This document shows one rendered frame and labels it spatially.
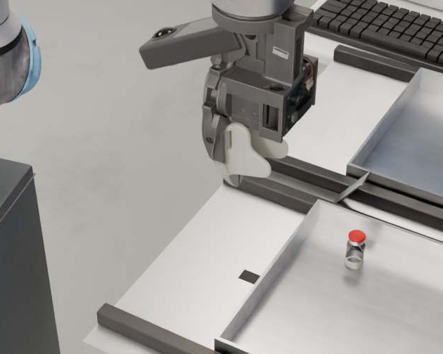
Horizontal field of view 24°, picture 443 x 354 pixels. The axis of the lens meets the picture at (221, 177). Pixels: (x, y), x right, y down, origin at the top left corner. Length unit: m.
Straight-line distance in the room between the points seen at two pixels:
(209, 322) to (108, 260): 1.36
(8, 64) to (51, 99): 1.65
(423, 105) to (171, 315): 0.53
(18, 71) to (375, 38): 0.63
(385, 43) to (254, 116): 0.83
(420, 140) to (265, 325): 0.41
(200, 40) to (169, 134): 1.97
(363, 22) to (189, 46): 0.89
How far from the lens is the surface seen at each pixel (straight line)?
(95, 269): 2.49
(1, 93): 1.43
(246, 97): 0.91
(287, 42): 0.88
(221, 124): 0.94
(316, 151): 1.40
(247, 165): 0.97
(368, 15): 1.81
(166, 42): 0.95
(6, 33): 1.39
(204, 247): 1.25
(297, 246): 1.24
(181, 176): 2.74
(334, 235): 1.27
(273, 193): 1.30
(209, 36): 0.91
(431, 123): 1.47
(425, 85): 1.53
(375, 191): 1.31
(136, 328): 1.14
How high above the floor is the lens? 1.74
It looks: 40 degrees down
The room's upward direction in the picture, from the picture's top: straight up
